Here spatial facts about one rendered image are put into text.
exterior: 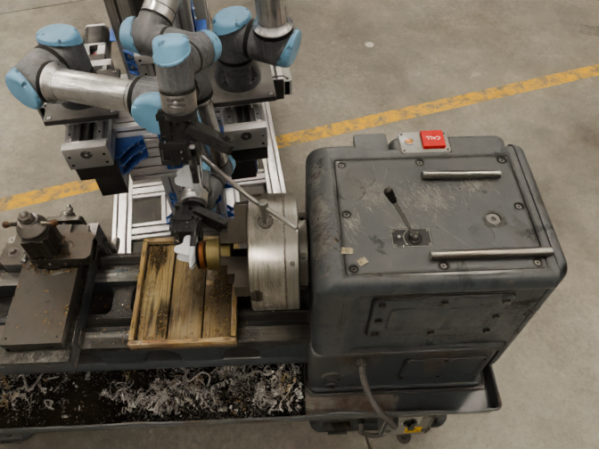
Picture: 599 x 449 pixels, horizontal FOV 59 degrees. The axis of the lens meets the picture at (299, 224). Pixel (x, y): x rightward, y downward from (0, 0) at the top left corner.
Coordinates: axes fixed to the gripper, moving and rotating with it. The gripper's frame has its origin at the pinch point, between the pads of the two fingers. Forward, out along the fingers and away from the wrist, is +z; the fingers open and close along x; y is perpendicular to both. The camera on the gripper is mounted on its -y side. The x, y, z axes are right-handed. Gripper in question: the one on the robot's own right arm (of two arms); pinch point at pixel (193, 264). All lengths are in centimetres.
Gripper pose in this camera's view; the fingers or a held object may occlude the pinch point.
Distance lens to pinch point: 145.6
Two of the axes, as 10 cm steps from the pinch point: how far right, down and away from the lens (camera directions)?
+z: 0.2, 8.1, -5.8
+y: -10.0, 0.2, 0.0
